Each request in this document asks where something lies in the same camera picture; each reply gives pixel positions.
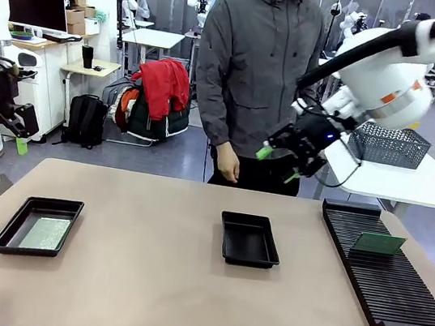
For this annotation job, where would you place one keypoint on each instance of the black corrugated right arm sleeve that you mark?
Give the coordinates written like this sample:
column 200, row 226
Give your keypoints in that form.
column 338, row 64

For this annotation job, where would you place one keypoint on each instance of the person's right hand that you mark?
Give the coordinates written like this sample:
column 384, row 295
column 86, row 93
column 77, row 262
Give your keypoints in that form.
column 228, row 160

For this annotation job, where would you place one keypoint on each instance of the black computer monitor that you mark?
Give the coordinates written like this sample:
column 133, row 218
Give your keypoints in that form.
column 37, row 0

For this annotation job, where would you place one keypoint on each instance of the black tripod stand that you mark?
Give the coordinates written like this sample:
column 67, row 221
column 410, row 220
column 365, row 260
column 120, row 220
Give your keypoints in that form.
column 120, row 13

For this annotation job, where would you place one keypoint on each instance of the seated background person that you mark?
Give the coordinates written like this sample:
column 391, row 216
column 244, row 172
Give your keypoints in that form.
column 140, row 6

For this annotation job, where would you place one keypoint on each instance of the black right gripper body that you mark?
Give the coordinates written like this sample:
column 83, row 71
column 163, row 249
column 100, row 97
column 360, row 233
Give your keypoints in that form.
column 314, row 134

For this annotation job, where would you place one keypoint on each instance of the person's right forearm grey sleeve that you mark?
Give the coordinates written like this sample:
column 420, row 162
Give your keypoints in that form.
column 219, row 122

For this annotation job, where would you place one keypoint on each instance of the green perforated circuit board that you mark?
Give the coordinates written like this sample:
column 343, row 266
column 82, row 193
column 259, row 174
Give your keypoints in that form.
column 379, row 244
column 45, row 233

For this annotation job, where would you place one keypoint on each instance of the grey mesh basket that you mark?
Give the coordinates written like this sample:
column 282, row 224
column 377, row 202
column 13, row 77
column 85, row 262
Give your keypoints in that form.
column 387, row 149

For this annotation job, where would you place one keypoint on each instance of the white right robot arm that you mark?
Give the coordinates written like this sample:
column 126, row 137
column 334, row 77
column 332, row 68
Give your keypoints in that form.
column 378, row 72

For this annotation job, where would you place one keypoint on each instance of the white cabinet desk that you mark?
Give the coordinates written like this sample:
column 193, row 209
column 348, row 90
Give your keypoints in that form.
column 50, row 76

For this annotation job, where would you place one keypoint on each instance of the white background table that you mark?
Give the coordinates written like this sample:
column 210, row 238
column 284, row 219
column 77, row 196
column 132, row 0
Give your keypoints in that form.
column 154, row 36

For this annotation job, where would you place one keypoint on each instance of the green bowl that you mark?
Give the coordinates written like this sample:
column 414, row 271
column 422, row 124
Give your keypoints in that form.
column 21, row 35

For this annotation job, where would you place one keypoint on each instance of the black tumbler cup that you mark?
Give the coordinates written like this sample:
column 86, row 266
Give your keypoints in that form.
column 87, row 57

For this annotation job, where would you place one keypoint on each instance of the grey bag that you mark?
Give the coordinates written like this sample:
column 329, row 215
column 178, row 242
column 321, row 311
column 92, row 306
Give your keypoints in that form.
column 113, row 94

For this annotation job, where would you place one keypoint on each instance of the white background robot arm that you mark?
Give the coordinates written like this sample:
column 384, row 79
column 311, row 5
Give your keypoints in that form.
column 351, row 23
column 202, row 5

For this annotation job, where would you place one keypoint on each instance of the black keyboard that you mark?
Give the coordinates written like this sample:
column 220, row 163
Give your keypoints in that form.
column 60, row 38

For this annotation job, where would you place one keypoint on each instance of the black ESD tray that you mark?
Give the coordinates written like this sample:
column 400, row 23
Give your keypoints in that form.
column 31, row 205
column 248, row 241

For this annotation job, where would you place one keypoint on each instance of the small light wood desk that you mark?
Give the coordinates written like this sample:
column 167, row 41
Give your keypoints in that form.
column 76, row 67

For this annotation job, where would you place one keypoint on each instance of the person in grey jacket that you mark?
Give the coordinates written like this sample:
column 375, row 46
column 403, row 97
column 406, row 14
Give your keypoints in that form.
column 258, row 54

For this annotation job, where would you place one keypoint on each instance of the black backpack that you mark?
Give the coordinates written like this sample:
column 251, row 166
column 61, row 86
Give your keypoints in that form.
column 84, row 120

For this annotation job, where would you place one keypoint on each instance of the black slotted PCB rack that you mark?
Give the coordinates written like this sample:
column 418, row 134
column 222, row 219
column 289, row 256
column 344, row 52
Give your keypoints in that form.
column 394, row 296

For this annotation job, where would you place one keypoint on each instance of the white storage box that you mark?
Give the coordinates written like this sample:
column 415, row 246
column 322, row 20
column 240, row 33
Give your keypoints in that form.
column 92, row 26

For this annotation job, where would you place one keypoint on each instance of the red jacket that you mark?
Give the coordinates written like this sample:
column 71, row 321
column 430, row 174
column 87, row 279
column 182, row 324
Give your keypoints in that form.
column 163, row 85

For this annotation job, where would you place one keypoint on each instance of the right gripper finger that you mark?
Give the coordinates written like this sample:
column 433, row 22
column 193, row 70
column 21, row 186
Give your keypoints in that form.
column 307, row 167
column 280, row 139

